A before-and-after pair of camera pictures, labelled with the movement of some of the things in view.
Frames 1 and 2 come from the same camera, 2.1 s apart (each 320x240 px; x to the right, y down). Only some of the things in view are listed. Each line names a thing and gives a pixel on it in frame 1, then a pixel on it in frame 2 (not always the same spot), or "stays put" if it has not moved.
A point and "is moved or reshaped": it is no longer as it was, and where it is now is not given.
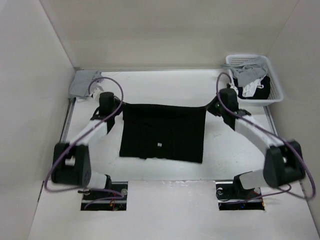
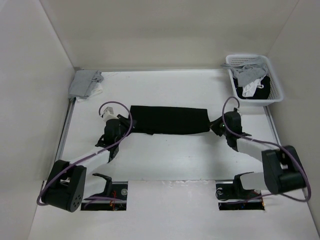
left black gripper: [117, 101] → [125, 122]
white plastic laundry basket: [276, 94] stays put
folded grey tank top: [80, 83] stays put
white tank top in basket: [249, 89] stays put
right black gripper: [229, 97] → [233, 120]
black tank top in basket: [260, 93] stays put
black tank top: [172, 132] is moved or reshaped
